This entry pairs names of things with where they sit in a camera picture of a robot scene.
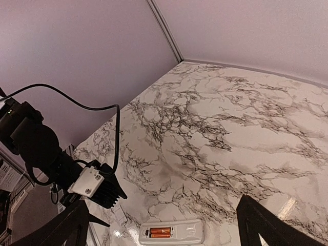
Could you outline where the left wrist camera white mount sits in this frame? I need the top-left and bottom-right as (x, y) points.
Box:
(67, 159), (128, 209)

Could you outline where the red battery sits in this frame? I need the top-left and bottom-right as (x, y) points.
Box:
(150, 233), (171, 238)
(150, 228), (171, 234)

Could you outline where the left aluminium frame post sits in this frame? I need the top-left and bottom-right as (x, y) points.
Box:
(146, 0), (184, 63)

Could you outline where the remote battery cover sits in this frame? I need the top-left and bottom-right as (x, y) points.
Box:
(111, 203), (127, 226)

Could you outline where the white remote control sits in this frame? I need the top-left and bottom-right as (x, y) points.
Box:
(138, 219), (204, 245)

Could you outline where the right gripper triangular left finger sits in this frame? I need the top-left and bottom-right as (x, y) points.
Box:
(11, 200), (110, 246)

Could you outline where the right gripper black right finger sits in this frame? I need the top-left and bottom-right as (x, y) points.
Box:
(236, 195), (322, 246)

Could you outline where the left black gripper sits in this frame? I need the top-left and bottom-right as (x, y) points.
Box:
(1, 99), (82, 205)

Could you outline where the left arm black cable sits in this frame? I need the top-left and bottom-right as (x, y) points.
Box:
(0, 83), (121, 206)

